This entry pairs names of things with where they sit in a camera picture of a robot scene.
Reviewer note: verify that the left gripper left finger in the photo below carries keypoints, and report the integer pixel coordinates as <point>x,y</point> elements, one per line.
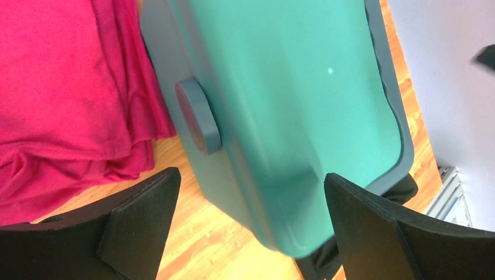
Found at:
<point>122,236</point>

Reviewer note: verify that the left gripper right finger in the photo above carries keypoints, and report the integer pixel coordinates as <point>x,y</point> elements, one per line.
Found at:
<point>380,239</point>

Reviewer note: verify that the pink folded cloth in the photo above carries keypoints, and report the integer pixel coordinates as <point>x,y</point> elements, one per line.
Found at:
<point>80,102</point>

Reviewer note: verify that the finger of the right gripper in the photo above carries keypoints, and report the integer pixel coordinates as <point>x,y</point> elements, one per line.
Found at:
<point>485,57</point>

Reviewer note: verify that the teal medicine box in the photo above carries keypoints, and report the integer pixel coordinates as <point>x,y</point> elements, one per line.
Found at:
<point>268,97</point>

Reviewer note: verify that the black cloth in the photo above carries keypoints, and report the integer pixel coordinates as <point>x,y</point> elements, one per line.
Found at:
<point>325,261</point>

